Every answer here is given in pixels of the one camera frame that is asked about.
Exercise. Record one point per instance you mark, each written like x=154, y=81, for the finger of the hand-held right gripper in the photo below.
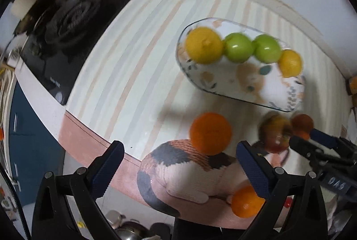
x=323, y=137
x=304, y=146

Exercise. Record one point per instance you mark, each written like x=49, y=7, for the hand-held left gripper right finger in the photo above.
x=251, y=164

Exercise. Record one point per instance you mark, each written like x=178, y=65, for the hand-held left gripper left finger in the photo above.
x=107, y=166

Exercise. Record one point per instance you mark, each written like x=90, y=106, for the red apple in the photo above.
x=274, y=134

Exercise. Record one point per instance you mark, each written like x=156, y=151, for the oval floral plate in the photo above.
x=245, y=81

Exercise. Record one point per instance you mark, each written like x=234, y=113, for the dark red fruit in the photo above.
x=303, y=122

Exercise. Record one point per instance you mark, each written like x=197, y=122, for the small orange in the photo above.
x=246, y=201

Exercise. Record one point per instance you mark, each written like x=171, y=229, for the large orange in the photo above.
x=210, y=134

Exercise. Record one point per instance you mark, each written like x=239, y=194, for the steel pot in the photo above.
x=129, y=230

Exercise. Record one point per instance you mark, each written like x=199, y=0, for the blue cabinet door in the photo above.
x=30, y=145

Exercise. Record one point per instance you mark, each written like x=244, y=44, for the small yellow citrus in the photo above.
x=290, y=63

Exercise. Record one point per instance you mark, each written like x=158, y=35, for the green apple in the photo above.
x=238, y=48
x=267, y=48

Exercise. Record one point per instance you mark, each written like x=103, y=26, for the striped cat print mat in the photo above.
x=134, y=61

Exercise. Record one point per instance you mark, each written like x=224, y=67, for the large yellow citrus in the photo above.
x=204, y=45

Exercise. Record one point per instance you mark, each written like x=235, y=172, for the black gas stove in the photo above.
x=69, y=42

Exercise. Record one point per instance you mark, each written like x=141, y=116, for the cream paper roll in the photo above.
x=23, y=1

